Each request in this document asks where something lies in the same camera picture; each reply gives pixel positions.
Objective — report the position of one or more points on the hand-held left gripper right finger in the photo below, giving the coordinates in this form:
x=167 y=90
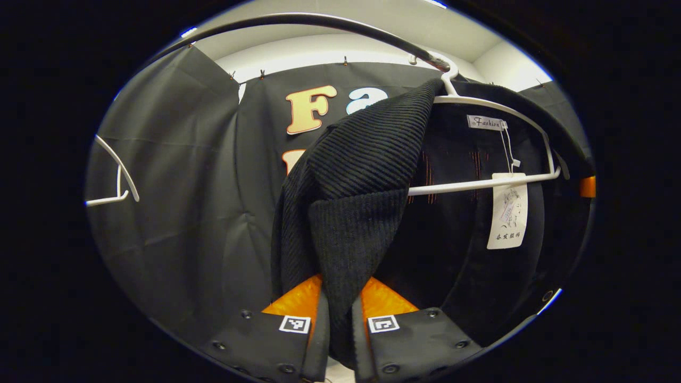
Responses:
x=360 y=346

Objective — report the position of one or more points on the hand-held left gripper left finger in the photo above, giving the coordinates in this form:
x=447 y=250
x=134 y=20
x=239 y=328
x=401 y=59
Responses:
x=319 y=340

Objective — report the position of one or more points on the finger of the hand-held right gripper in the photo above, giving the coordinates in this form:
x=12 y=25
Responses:
x=588 y=186

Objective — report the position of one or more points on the black knitted garment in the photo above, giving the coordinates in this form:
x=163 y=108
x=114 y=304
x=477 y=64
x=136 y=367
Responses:
x=351 y=213

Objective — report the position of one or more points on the black clothes rack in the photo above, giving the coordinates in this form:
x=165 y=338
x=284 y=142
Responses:
x=319 y=19

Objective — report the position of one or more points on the white clothes hanger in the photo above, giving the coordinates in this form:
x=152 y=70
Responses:
x=127 y=178
x=479 y=184

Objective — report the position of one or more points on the black backdrop cloth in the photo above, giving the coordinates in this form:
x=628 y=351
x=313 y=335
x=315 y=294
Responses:
x=186 y=213

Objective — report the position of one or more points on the ceiling light panel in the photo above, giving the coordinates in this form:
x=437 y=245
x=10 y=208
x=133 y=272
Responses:
x=437 y=3
x=188 y=32

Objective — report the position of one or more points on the row of backdrop clips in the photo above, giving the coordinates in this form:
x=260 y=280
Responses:
x=262 y=73

